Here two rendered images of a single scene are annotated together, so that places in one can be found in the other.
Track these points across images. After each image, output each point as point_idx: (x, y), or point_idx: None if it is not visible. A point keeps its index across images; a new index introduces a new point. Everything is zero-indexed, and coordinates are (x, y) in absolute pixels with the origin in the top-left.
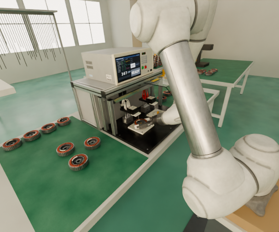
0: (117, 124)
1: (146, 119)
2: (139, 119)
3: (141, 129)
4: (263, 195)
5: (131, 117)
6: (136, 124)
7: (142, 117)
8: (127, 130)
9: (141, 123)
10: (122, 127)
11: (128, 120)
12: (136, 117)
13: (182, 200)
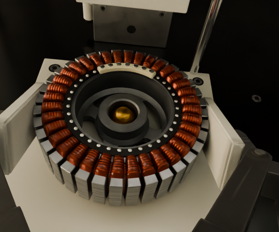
0: (54, 5)
1: (209, 132)
2: (155, 69)
3: (55, 177)
4: None
5: (159, 17)
6: (50, 84)
7: (261, 78)
8: (11, 81)
9: (112, 124)
10: (35, 39)
11: (110, 16)
12: (213, 45)
13: None
